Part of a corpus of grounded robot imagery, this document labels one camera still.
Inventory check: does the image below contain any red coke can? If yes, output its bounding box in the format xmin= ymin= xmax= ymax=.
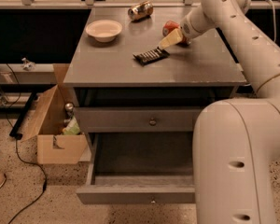
xmin=162 ymin=21 xmax=190 ymax=45

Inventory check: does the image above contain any black metal stand leg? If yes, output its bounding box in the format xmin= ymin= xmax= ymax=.
xmin=9 ymin=91 xmax=37 ymax=140

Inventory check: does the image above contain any green and white packet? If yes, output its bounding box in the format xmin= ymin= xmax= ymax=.
xmin=62 ymin=118 xmax=80 ymax=135

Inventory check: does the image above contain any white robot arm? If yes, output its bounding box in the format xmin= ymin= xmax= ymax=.
xmin=180 ymin=0 xmax=280 ymax=224

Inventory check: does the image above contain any metal bottle in box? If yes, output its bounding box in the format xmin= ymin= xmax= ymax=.
xmin=63 ymin=103 xmax=74 ymax=125

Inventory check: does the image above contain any open grey middle drawer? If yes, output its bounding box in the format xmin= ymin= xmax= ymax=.
xmin=77 ymin=132 xmax=195 ymax=204

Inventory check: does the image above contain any black floor cable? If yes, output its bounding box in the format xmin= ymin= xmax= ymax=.
xmin=4 ymin=63 xmax=49 ymax=224

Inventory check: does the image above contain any small clear plastic object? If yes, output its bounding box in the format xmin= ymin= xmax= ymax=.
xmin=21 ymin=58 xmax=35 ymax=71

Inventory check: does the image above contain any gold and silver can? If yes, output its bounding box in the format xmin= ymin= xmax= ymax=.
xmin=128 ymin=1 xmax=153 ymax=21

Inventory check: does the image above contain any cardboard box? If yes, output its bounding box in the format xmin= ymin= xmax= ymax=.
xmin=22 ymin=63 xmax=91 ymax=164

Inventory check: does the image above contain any white ceramic bowl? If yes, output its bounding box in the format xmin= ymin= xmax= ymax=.
xmin=85 ymin=20 xmax=122 ymax=43

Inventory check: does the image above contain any white cable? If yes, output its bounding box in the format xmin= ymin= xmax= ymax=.
xmin=265 ymin=0 xmax=280 ymax=51

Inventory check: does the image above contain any closed grey top drawer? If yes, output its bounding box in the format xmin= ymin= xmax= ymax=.
xmin=74 ymin=107 xmax=201 ymax=133

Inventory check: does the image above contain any grey wooden drawer cabinet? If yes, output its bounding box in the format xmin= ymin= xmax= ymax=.
xmin=63 ymin=7 xmax=247 ymax=147

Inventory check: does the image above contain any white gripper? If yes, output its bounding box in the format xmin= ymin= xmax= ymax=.
xmin=158 ymin=7 xmax=216 ymax=49

